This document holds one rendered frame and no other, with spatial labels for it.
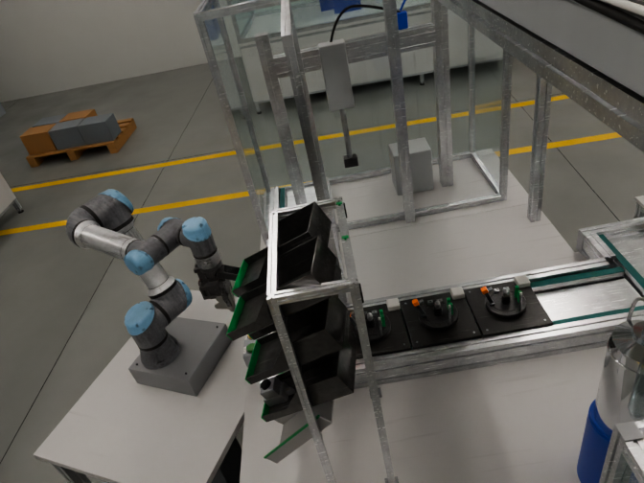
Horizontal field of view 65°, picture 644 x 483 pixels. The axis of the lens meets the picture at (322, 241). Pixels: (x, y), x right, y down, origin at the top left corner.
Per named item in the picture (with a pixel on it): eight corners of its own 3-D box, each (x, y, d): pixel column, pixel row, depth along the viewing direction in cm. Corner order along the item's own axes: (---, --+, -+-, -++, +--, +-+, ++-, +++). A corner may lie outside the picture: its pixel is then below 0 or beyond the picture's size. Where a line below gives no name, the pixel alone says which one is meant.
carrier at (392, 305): (343, 363, 176) (337, 338, 169) (337, 315, 196) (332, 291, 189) (411, 351, 175) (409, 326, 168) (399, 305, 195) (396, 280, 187)
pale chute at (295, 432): (276, 464, 146) (264, 458, 145) (284, 424, 156) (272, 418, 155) (332, 423, 131) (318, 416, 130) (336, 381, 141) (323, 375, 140)
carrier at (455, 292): (413, 351, 175) (410, 326, 168) (400, 304, 195) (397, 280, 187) (482, 339, 174) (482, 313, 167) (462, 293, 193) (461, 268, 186)
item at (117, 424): (36, 458, 182) (33, 454, 180) (173, 291, 247) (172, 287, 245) (196, 511, 155) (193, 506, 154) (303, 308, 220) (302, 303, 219)
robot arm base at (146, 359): (134, 365, 194) (124, 348, 188) (158, 336, 205) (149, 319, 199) (164, 373, 188) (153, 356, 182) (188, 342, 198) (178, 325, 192)
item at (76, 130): (31, 168, 652) (14, 139, 629) (57, 141, 717) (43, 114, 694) (118, 152, 639) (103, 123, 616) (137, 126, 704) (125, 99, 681)
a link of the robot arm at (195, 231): (193, 212, 152) (212, 218, 147) (203, 241, 158) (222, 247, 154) (172, 226, 147) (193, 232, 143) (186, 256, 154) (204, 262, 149)
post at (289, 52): (339, 303, 200) (283, 47, 142) (338, 298, 202) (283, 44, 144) (347, 302, 200) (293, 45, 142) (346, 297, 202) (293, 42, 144)
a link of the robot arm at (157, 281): (157, 325, 197) (71, 208, 175) (185, 300, 206) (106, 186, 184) (173, 328, 189) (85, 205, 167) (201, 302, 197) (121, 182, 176)
